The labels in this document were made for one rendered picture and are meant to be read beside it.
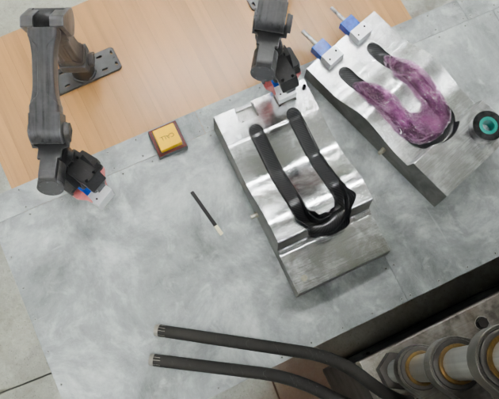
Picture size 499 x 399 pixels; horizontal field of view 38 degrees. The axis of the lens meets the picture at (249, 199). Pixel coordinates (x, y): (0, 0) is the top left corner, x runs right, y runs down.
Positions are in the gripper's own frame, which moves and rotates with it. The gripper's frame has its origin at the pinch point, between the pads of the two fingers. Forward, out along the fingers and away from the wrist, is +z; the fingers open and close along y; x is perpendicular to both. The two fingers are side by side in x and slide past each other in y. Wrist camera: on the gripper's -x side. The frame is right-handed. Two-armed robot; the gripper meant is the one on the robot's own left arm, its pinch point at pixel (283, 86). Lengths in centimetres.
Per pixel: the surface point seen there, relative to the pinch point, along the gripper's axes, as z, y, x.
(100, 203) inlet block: -4, -52, -12
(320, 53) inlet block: 6.5, 14.0, 10.5
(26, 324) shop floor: 79, -111, 16
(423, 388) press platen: 17, -3, -78
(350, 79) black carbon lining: 12.2, 18.4, 2.6
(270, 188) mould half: 10.3, -13.8, -19.2
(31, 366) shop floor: 83, -115, 2
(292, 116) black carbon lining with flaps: 7.8, -0.6, -3.9
